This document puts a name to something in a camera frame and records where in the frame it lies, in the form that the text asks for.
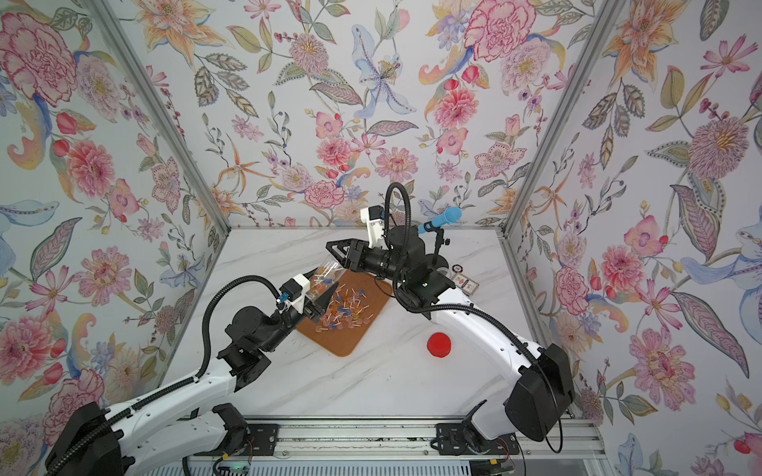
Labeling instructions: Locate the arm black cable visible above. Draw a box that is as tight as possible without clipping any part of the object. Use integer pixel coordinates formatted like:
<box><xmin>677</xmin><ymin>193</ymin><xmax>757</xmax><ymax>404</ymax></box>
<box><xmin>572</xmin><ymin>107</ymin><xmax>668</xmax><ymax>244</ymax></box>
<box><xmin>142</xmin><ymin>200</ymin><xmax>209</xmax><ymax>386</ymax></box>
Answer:
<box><xmin>44</xmin><ymin>274</ymin><xmax>282</xmax><ymax>476</ymax></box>
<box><xmin>383</xmin><ymin>181</ymin><xmax>564</xmax><ymax>454</ymax></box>

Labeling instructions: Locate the brown wooden tray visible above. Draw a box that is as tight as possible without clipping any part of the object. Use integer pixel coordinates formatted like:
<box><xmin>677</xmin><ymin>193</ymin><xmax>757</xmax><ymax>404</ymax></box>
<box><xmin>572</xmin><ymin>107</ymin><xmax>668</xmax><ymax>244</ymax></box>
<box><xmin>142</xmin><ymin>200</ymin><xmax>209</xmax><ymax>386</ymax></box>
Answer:
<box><xmin>298</xmin><ymin>271</ymin><xmax>392</xmax><ymax>357</ymax></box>

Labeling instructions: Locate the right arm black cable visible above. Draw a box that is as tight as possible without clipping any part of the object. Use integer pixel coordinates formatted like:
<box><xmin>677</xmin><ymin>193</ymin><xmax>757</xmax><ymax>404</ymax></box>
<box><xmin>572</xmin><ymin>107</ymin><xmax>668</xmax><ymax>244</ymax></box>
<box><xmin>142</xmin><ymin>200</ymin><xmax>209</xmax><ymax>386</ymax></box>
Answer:
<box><xmin>383</xmin><ymin>181</ymin><xmax>564</xmax><ymax>454</ymax></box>

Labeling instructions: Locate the red jar lid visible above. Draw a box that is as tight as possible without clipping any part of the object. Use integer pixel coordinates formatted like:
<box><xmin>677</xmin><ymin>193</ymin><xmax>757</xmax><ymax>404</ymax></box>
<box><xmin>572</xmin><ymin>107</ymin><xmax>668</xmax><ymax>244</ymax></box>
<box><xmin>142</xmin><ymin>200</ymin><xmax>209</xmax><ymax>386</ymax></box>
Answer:
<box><xmin>427</xmin><ymin>332</ymin><xmax>452</xmax><ymax>358</ymax></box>

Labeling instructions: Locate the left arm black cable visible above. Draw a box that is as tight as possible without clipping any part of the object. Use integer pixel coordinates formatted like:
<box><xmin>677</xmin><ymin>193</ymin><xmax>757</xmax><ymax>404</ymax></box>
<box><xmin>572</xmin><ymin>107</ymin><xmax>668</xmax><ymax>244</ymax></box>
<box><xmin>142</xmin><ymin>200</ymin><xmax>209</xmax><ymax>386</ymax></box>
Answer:
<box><xmin>44</xmin><ymin>274</ymin><xmax>282</xmax><ymax>476</ymax></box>

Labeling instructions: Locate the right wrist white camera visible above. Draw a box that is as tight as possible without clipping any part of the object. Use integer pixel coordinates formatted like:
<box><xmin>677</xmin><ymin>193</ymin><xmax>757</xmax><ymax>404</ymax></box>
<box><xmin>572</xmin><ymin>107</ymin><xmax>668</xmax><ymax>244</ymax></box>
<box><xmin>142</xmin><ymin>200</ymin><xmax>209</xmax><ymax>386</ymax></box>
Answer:
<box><xmin>360</xmin><ymin>205</ymin><xmax>388</xmax><ymax>249</ymax></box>

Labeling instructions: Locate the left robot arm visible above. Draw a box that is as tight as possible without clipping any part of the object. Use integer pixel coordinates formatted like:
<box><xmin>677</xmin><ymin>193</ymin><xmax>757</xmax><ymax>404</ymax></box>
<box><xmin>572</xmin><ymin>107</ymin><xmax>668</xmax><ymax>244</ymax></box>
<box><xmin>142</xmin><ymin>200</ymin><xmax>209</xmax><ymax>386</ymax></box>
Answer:
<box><xmin>45</xmin><ymin>275</ymin><xmax>339</xmax><ymax>475</ymax></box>

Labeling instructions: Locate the clear patterned lid jar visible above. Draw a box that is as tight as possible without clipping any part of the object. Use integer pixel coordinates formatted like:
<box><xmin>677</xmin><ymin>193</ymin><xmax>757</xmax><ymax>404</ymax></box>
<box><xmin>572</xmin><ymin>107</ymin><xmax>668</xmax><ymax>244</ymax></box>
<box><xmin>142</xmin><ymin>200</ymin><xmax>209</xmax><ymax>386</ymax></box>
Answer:
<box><xmin>311</xmin><ymin>257</ymin><xmax>345</xmax><ymax>295</ymax></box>

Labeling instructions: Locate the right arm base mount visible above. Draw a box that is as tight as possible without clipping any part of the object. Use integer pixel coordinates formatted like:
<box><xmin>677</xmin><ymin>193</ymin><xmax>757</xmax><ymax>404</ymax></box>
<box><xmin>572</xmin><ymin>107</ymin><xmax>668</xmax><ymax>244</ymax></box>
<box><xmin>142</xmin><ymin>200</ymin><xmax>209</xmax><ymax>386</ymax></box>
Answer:
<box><xmin>430</xmin><ymin>400</ymin><xmax>520</xmax><ymax>458</ymax></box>

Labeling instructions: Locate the pile of lollipop candies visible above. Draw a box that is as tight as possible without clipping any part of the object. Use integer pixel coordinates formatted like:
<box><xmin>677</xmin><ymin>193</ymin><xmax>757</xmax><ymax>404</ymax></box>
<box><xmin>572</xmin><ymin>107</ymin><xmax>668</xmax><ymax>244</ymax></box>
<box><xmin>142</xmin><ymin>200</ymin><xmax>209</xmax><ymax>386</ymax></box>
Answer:
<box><xmin>317</xmin><ymin>285</ymin><xmax>375</xmax><ymax>332</ymax></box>

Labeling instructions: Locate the blue microphone on stand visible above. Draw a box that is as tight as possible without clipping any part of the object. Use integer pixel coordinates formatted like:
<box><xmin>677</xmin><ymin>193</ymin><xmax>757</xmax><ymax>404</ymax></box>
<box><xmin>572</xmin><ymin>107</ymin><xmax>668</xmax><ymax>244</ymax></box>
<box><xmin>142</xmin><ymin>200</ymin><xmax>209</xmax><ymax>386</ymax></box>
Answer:
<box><xmin>418</xmin><ymin>207</ymin><xmax>462</xmax><ymax>265</ymax></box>

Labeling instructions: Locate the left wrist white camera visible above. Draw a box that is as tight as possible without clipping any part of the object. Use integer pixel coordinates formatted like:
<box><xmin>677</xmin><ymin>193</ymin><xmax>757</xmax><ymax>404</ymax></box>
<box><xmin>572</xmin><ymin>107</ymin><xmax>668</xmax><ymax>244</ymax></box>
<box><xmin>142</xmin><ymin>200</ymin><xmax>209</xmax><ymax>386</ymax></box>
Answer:
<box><xmin>277</xmin><ymin>274</ymin><xmax>311</xmax><ymax>313</ymax></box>

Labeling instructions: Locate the wrist white camera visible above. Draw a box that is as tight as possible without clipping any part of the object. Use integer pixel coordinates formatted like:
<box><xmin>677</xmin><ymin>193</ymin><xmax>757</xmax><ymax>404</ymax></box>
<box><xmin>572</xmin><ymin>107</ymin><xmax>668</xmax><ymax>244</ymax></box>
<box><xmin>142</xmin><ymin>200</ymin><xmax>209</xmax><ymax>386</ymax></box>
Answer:
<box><xmin>360</xmin><ymin>205</ymin><xmax>388</xmax><ymax>249</ymax></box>
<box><xmin>277</xmin><ymin>274</ymin><xmax>311</xmax><ymax>313</ymax></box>

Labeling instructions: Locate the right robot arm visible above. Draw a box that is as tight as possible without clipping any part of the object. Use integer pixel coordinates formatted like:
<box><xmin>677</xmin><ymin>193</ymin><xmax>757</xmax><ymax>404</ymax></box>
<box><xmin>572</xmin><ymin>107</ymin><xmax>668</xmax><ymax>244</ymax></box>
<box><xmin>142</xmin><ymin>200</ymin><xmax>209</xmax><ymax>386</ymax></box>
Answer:
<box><xmin>327</xmin><ymin>227</ymin><xmax>573</xmax><ymax>441</ymax></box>

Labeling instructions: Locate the small keychain card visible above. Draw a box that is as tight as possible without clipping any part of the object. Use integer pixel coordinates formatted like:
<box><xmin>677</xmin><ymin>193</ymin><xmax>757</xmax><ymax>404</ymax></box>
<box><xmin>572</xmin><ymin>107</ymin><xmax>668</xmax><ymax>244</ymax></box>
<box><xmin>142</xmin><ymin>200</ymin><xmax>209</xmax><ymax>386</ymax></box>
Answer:
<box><xmin>452</xmin><ymin>264</ymin><xmax>479</xmax><ymax>296</ymax></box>

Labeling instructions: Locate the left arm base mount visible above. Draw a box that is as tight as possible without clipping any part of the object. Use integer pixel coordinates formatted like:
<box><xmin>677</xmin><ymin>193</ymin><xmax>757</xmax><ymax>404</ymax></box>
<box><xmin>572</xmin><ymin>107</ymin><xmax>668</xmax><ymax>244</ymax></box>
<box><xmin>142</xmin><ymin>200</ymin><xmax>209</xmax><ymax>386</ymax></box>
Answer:
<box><xmin>194</xmin><ymin>404</ymin><xmax>280</xmax><ymax>456</ymax></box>

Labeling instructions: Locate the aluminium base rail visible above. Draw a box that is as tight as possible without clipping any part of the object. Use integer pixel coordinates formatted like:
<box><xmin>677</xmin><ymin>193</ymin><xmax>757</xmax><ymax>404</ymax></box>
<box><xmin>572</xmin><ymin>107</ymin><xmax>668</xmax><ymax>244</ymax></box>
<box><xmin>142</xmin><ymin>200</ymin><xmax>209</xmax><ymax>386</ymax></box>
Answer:
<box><xmin>94</xmin><ymin>415</ymin><xmax>608</xmax><ymax>476</ymax></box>

